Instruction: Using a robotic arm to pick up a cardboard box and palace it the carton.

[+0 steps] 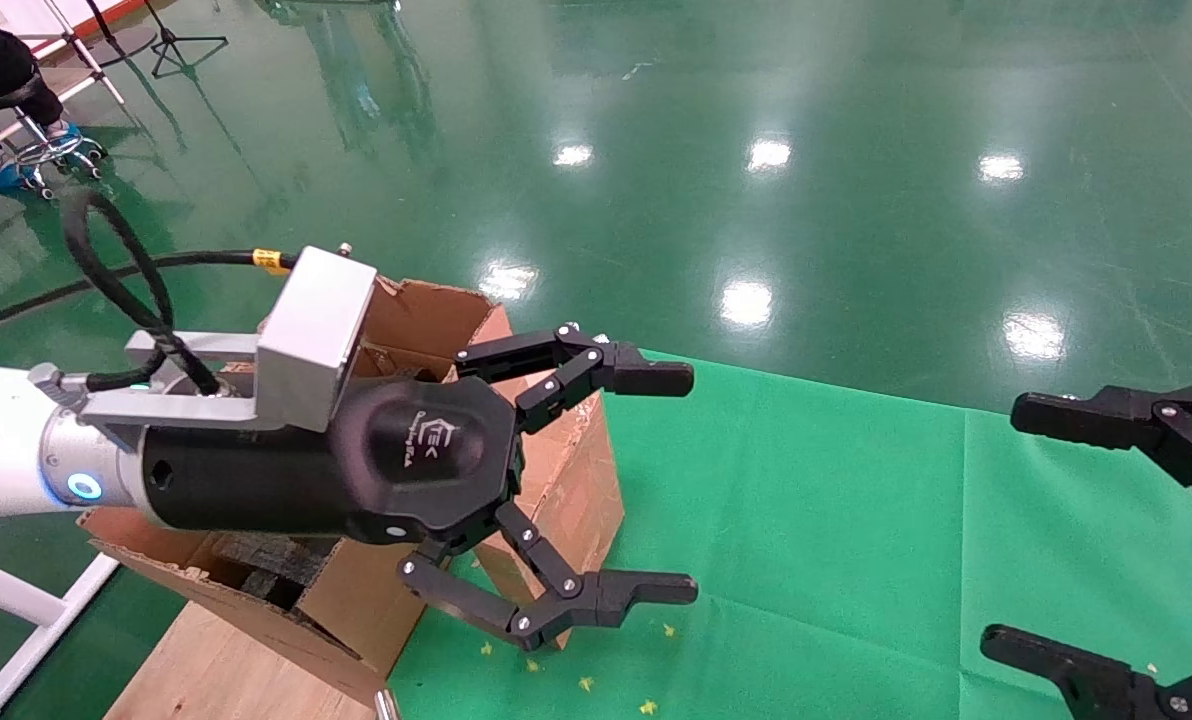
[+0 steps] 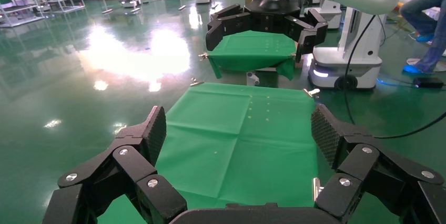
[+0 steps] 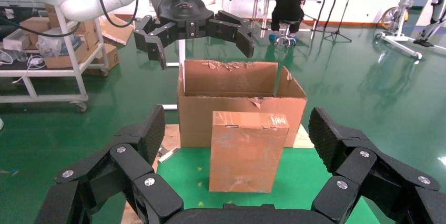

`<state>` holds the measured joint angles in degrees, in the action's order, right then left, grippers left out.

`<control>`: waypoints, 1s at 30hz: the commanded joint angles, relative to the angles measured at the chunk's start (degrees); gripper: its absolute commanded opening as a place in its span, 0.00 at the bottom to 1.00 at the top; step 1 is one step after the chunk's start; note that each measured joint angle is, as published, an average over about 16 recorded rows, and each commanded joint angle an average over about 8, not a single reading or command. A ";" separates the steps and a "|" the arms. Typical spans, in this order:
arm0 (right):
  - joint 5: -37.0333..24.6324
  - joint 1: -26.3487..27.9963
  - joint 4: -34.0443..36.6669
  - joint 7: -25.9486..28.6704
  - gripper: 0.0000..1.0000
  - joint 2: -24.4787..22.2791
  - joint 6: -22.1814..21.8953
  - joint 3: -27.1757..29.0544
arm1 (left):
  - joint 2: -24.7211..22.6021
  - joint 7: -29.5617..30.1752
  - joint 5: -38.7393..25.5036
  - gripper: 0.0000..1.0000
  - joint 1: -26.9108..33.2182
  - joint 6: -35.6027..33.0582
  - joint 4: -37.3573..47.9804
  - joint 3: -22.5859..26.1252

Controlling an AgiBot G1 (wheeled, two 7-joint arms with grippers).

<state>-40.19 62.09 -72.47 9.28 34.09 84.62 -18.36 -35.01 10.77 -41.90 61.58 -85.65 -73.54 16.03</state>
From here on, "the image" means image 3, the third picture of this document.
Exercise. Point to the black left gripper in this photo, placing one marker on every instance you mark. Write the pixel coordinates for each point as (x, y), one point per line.
(181, 6)

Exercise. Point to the black microphone tripod stand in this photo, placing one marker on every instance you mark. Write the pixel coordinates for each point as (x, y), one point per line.
(343, 17)

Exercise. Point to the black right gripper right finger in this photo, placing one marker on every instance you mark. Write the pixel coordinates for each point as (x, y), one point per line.
(359, 166)

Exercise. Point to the yellow wheel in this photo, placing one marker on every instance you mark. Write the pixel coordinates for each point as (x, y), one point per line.
(385, 18)

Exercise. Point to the small taped cardboard box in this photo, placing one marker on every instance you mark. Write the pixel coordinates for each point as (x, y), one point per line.
(245, 152)

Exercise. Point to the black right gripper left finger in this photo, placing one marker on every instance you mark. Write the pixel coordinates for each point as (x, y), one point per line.
(129, 166)

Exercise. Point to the wheeled metal stool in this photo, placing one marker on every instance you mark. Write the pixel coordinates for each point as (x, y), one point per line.
(287, 23)

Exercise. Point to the medium brown cardboard box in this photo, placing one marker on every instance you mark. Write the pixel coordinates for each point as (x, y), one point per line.
(35, 25)

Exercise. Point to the flattened cardboard sheet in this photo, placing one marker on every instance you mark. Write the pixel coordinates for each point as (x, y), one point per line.
(116, 32)

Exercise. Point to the metal bracket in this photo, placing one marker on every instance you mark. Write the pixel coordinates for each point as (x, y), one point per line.
(169, 155)

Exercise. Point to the white work table frame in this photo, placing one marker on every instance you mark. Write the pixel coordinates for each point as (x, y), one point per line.
(170, 107)

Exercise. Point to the large open cardboard carton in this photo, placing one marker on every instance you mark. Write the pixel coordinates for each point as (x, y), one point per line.
(230, 79)

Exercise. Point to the black curved pole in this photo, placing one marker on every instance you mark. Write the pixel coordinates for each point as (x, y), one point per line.
(331, 10)
(320, 10)

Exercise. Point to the white wheeled shelf rack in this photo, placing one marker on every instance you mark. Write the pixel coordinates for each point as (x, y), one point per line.
(71, 53)

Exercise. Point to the white carton box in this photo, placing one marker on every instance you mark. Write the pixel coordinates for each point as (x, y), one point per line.
(15, 41)

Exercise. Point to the flat wide cardboard box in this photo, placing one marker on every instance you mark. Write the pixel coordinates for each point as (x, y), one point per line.
(62, 63)

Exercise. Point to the small plain cardboard box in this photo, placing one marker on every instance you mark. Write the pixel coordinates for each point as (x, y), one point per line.
(90, 39)

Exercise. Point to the clear plastic bag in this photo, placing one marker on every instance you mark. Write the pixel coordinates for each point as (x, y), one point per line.
(52, 43)

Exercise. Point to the black and white robot stand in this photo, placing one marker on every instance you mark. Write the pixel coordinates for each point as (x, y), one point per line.
(433, 24)

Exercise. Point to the white machine frame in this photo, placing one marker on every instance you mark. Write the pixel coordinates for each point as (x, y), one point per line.
(404, 6)

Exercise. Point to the cardboard box with label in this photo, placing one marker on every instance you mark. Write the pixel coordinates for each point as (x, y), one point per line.
(109, 57)

